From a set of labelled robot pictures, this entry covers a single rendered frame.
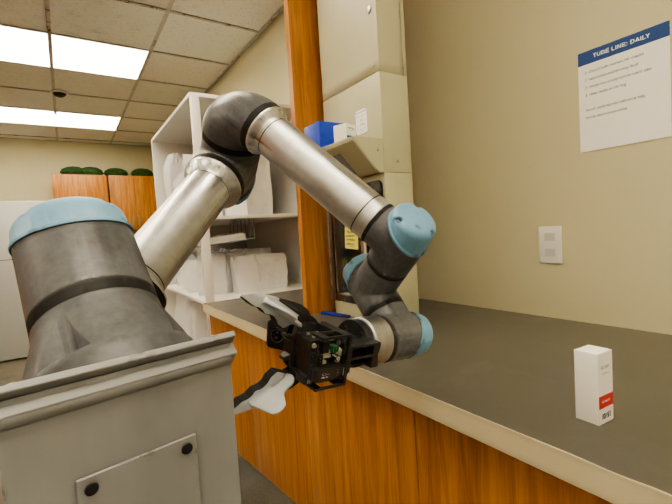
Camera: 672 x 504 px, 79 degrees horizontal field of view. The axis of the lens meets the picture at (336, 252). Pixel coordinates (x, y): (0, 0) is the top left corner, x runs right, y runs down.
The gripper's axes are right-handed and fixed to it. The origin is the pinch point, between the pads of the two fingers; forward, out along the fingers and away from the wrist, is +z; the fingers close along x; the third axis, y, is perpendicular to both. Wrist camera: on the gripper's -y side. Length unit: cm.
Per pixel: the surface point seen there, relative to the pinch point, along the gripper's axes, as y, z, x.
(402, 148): -42, -73, -41
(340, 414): -25, -47, 31
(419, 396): 2.7, -37.8, 12.0
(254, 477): 3.8, -3.5, 15.3
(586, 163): 0, -105, -43
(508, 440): 20.5, -35.6, 10.2
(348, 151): -49, -58, -37
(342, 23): -67, -63, -80
